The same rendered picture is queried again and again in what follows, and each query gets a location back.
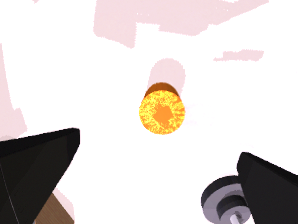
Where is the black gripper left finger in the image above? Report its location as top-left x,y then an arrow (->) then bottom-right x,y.
0,127 -> 81,224

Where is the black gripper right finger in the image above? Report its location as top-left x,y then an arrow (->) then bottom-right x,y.
235,151 -> 298,224

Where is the orange knob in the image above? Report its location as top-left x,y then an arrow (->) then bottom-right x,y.
138,81 -> 186,135

